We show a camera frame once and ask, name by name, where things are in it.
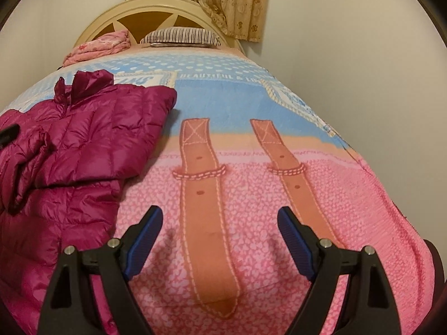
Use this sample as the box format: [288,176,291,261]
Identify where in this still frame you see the cream wooden headboard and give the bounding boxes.
[73,0,247,54]

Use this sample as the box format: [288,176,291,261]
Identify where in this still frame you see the pink bed sheet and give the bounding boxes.
[210,45,247,56]

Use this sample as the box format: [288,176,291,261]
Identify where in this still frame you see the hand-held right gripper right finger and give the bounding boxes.
[277,206,403,335]

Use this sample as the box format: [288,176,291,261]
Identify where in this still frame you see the magenta down jacket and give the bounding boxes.
[0,70,178,335]

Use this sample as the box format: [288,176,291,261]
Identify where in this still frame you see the striped pillow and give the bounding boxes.
[140,27,222,47]

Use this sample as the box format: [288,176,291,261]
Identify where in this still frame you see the dark wooden bed frame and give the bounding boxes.
[423,239,447,335]

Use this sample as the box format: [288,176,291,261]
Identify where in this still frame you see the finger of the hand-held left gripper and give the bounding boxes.
[0,124,19,148]

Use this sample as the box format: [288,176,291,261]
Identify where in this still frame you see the beige floral curtain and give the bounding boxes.
[125,0,272,43]

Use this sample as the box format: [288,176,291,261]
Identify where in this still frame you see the folded pink floral quilt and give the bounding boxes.
[63,30,131,66]

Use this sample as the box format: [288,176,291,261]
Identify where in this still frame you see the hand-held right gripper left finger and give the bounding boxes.
[38,205,163,335]

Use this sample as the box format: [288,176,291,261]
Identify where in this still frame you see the printed pink and blue blanket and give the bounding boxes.
[0,47,435,335]

